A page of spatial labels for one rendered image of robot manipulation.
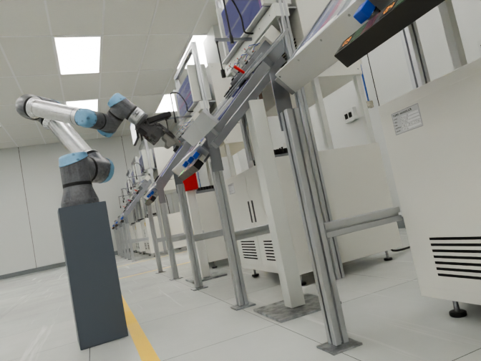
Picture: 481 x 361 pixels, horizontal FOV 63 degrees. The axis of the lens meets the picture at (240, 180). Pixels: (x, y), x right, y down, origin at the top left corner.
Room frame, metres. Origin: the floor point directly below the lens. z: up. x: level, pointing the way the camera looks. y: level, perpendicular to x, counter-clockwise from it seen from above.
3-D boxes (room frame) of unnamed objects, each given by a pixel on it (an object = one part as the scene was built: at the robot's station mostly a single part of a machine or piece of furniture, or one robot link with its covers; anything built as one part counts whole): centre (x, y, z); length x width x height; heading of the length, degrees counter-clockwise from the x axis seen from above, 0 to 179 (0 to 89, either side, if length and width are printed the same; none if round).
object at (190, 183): (2.79, 0.37, 0.39); 0.24 x 0.24 x 0.78; 22
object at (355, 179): (2.29, -0.33, 0.31); 0.70 x 0.65 x 0.62; 22
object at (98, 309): (1.65, 0.68, 0.27); 0.18 x 0.18 x 0.55; 27
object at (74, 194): (1.65, 0.68, 0.60); 0.15 x 0.15 x 0.10
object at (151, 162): (6.65, 1.43, 0.95); 1.36 x 0.82 x 1.90; 112
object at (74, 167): (1.66, 0.68, 0.72); 0.13 x 0.12 x 0.14; 161
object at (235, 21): (2.19, -0.24, 1.52); 0.51 x 0.13 x 0.27; 22
